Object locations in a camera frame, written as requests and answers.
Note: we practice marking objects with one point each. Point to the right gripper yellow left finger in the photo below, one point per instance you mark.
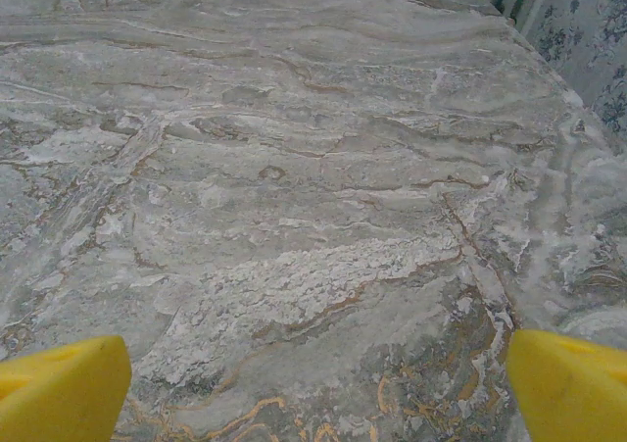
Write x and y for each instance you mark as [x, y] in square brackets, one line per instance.
[63, 393]

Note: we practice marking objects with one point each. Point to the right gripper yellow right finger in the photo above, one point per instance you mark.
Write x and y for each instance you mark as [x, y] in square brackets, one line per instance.
[573, 393]

